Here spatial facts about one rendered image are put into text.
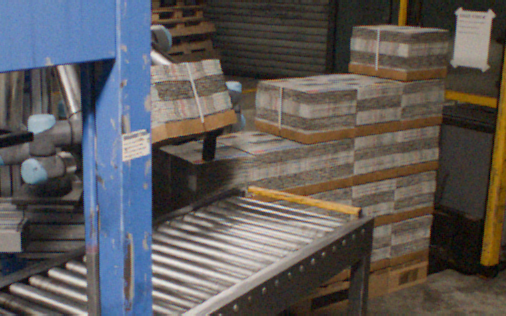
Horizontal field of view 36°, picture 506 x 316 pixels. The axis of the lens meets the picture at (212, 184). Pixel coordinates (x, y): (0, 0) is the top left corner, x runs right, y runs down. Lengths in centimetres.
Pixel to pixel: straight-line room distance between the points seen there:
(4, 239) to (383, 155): 189
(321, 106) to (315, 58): 732
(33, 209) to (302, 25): 837
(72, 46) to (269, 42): 1003
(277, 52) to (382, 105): 739
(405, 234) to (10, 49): 321
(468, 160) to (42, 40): 361
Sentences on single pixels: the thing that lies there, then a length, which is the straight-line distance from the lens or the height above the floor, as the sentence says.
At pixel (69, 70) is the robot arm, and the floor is 127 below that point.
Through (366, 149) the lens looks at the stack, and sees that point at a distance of 369.
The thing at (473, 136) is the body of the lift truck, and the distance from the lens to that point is 443.
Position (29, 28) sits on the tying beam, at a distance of 104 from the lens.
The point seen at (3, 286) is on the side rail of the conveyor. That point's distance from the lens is 205.
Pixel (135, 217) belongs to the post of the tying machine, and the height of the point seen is 120.
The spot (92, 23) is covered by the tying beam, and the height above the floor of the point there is 150.
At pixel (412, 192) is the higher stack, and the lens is 398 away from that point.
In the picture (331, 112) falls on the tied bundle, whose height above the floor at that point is 96.
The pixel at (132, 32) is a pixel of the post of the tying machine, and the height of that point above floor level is 149.
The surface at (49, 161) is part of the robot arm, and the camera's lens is 225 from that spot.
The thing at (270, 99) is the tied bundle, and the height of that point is 99.
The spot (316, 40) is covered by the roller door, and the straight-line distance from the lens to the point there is 1072.
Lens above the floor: 159
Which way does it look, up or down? 16 degrees down
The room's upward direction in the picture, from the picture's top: 1 degrees clockwise
